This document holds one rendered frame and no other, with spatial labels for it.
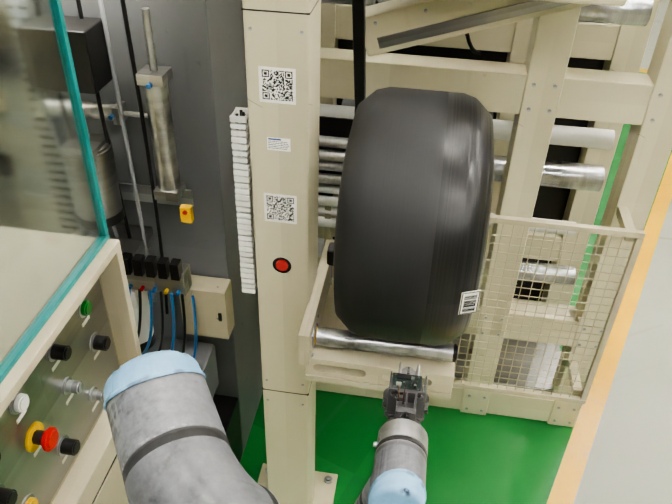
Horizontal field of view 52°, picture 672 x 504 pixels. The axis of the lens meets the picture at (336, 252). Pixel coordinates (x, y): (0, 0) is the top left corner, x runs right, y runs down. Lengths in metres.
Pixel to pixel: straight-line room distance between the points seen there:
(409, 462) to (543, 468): 1.52
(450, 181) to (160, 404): 0.76
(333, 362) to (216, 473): 0.97
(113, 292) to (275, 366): 0.57
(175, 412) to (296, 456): 1.40
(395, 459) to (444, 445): 1.47
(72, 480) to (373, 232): 0.75
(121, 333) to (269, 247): 0.38
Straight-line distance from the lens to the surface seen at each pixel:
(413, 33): 1.74
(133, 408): 0.78
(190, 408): 0.77
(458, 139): 1.37
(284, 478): 2.24
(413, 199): 1.32
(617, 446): 2.83
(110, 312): 1.51
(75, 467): 1.50
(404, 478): 1.16
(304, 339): 1.61
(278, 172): 1.49
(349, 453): 2.58
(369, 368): 1.67
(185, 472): 0.72
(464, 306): 1.40
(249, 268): 1.68
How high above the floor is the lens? 2.05
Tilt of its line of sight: 36 degrees down
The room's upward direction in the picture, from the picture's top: 2 degrees clockwise
